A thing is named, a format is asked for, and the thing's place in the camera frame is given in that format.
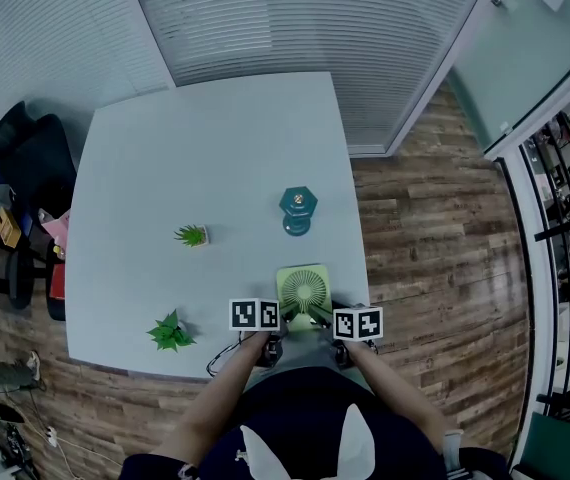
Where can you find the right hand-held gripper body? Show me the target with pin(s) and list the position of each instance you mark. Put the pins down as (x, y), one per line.
(358, 324)

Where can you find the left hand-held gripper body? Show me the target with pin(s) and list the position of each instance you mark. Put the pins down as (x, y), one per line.
(254, 315)

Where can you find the light green square fan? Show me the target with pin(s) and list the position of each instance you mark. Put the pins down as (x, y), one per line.
(303, 290)

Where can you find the person's right forearm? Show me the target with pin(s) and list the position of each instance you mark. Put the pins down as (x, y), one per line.
(400, 393)

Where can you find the person's left forearm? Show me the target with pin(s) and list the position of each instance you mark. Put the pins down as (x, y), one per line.
(215, 398)

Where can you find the green leafy potted plant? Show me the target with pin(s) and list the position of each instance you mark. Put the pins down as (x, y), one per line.
(169, 333)

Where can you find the small succulent in white pot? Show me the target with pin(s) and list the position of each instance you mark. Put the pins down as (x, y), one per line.
(192, 235)

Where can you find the person's dark clothed torso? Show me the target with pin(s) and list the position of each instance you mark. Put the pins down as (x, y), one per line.
(315, 428)

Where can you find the white wristband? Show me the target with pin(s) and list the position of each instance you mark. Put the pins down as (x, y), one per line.
(453, 448)

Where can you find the red box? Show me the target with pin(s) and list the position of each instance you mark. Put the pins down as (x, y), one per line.
(57, 282)

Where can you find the black metal railing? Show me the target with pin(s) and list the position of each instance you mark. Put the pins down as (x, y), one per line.
(560, 248)

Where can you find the pink box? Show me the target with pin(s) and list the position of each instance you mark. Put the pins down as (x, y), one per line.
(56, 225)

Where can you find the black stool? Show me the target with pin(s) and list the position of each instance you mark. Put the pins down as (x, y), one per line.
(22, 278)

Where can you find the white power strip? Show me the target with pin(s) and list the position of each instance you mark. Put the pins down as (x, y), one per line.
(51, 435)

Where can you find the green chair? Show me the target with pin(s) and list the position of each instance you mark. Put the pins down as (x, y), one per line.
(565, 448)

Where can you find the small cardboard box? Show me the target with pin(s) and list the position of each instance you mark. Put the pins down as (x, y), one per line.
(7, 225)

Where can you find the black office chair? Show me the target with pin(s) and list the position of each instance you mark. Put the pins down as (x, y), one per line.
(30, 153)

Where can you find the frosted glass door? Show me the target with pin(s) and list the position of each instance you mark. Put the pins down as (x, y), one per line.
(525, 53)

